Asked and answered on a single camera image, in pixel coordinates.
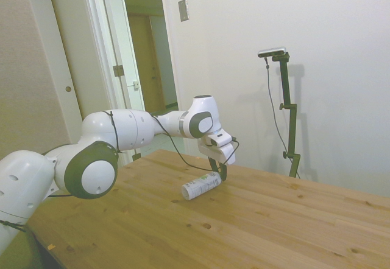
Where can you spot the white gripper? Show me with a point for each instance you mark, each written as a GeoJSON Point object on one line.
{"type": "Point", "coordinates": [225, 153]}

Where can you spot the white water bottle green cap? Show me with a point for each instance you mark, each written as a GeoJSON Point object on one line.
{"type": "Point", "coordinates": [198, 188]}

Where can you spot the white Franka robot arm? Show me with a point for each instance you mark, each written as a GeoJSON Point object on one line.
{"type": "Point", "coordinates": [131, 129]}

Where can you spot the white door latch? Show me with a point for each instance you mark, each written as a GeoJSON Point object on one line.
{"type": "Point", "coordinates": [134, 84]}

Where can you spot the brown wooden door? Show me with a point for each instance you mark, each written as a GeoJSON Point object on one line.
{"type": "Point", "coordinates": [143, 68]}

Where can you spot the metal door hinge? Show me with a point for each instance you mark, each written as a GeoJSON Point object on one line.
{"type": "Point", "coordinates": [118, 70]}

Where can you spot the white open door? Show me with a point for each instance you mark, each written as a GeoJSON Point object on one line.
{"type": "Point", "coordinates": [91, 37]}

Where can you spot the small orange tape scrap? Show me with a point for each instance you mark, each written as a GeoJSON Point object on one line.
{"type": "Point", "coordinates": [51, 246]}

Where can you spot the beige partition panel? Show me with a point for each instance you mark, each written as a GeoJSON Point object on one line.
{"type": "Point", "coordinates": [27, 53]}

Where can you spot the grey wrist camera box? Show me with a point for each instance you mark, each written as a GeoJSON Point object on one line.
{"type": "Point", "coordinates": [221, 139]}

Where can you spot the black articulated camera stand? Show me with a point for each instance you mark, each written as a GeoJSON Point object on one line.
{"type": "Point", "coordinates": [285, 83]}

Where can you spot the grey exterior camera bar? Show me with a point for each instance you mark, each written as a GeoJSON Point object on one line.
{"type": "Point", "coordinates": [272, 52]}

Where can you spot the metal wall switch plate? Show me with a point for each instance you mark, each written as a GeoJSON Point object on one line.
{"type": "Point", "coordinates": [183, 10]}

